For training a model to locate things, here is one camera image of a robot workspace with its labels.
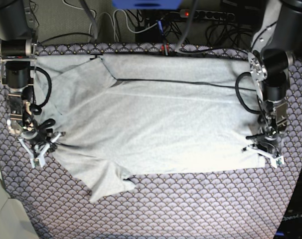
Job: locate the blue box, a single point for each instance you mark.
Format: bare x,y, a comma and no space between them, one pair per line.
146,4

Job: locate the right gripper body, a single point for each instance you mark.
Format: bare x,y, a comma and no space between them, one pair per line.
38,140

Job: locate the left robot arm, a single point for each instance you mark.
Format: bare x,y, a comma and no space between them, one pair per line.
270,56

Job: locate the black power strip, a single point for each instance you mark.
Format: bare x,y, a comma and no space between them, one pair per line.
214,15

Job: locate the black box on floor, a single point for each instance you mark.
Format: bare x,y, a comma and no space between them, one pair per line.
150,36

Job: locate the red black table clamp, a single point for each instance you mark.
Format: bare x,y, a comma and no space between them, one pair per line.
165,49

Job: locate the black OpenArm case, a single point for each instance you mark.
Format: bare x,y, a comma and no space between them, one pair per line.
291,224

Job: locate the light grey T-shirt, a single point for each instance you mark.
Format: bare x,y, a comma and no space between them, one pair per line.
126,115

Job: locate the fan patterned tablecloth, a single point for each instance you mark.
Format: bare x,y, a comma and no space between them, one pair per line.
232,204

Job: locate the beige plastic bin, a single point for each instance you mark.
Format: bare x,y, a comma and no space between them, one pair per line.
14,222

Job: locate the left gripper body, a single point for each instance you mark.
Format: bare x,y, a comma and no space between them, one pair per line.
268,146

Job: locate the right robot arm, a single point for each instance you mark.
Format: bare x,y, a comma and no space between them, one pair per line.
18,69

